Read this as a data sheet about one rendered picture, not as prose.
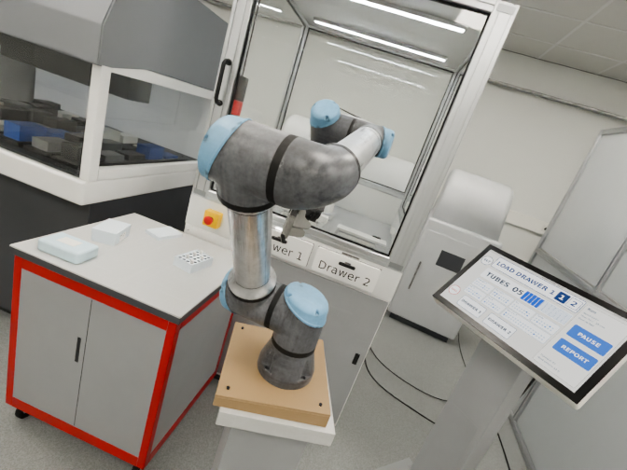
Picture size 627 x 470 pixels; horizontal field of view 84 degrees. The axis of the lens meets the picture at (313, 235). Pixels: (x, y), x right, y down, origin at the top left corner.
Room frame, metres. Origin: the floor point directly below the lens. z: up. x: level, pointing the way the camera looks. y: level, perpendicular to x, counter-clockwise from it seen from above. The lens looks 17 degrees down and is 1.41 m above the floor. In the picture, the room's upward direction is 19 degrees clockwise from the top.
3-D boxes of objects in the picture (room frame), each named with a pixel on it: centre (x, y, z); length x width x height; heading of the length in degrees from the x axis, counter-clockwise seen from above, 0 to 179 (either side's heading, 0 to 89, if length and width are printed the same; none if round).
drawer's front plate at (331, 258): (1.43, -0.18, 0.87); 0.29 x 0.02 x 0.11; 83
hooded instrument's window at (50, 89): (2.01, 1.79, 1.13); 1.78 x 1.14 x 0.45; 83
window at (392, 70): (1.49, 0.09, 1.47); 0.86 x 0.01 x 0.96; 83
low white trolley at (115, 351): (1.21, 0.57, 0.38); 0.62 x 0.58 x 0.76; 83
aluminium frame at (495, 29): (1.94, 0.03, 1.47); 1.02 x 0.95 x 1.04; 83
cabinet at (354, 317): (1.94, 0.03, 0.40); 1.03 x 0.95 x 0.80; 83
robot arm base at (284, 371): (0.77, -0.04, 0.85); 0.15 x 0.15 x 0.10
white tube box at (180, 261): (1.23, 0.41, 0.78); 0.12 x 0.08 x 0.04; 162
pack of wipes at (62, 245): (1.02, 0.76, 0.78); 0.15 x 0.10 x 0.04; 86
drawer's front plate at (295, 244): (1.47, 0.13, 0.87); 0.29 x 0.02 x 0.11; 83
